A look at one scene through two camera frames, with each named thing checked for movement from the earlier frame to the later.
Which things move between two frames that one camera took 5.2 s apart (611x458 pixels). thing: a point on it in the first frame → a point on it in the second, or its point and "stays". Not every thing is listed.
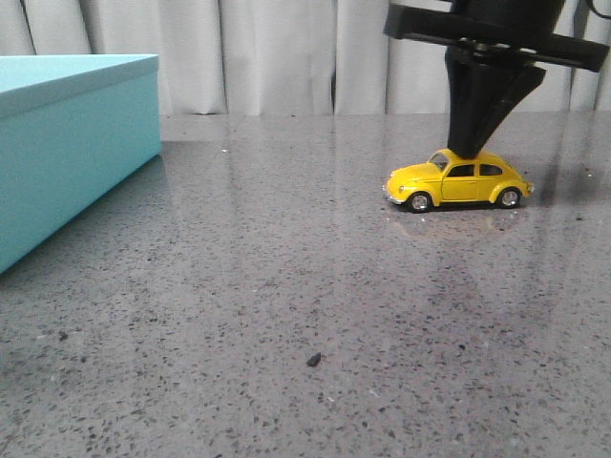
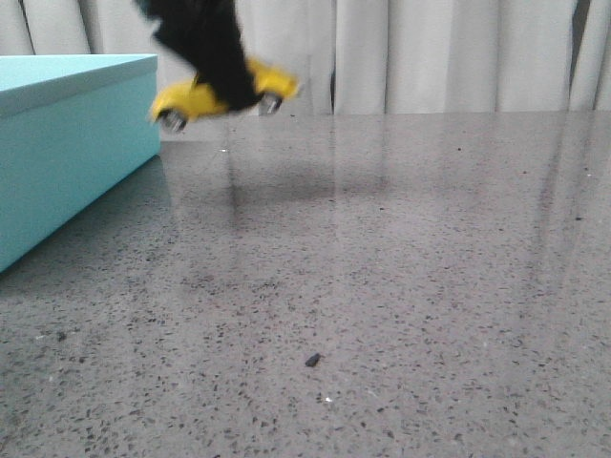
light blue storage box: [73, 130] stays
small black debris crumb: [314, 359] stays
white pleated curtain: [290, 57] stays
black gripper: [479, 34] → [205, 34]
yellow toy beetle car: [449, 178] → [186, 100]
